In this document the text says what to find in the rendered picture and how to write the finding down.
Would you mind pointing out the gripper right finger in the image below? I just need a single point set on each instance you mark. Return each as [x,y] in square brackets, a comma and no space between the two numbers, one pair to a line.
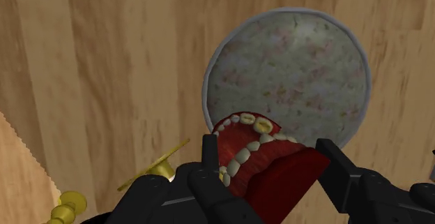
[360,189]

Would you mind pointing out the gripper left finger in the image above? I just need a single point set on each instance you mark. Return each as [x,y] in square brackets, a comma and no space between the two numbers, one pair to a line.
[207,189]

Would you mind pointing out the red dental jaw model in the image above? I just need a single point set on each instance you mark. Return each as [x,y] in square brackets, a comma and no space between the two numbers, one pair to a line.
[261,162]

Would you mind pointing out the gold candlestick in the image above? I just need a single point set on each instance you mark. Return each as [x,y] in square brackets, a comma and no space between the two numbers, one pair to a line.
[73,206]

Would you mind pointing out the speckled grey round plate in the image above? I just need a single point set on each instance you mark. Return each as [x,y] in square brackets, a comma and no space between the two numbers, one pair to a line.
[289,70]

